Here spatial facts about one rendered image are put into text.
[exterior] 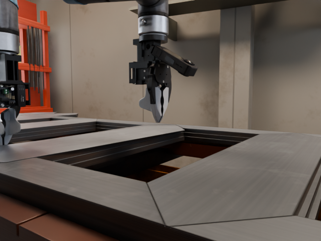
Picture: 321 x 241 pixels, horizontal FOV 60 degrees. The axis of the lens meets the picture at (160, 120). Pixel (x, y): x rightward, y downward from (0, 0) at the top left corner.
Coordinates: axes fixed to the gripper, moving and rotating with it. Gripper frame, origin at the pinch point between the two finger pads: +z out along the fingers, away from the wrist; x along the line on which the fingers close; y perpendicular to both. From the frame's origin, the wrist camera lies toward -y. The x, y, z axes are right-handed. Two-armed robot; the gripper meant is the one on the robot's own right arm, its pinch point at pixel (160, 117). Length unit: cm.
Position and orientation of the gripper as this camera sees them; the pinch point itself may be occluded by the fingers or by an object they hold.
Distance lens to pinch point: 70.0
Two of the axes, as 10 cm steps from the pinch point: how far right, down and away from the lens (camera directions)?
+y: -8.4, -0.6, 5.5
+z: 0.0, 9.9, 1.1
